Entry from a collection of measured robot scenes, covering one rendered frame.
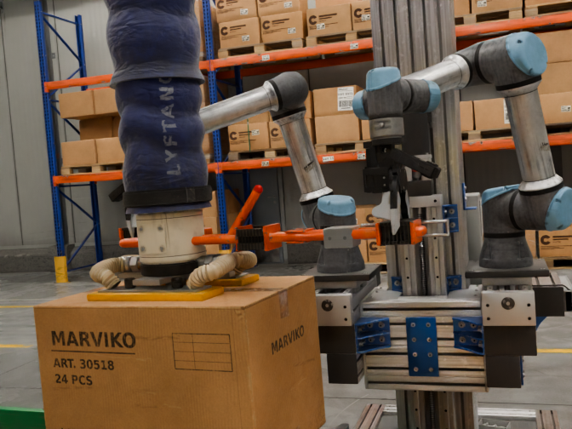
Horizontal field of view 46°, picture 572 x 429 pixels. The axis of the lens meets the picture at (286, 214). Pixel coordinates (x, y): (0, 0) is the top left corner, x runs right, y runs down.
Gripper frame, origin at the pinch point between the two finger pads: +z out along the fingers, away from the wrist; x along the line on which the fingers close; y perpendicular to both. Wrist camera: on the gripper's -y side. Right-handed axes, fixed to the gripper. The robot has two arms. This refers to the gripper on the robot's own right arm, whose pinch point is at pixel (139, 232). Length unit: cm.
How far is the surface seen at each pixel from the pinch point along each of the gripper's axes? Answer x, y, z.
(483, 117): 688, 10, -61
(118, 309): -46, 27, 13
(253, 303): -42, 60, 12
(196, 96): -25, 40, -36
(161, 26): -34, 37, -52
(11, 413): -11, -49, 58
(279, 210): 773, -313, 49
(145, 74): -37, 33, -41
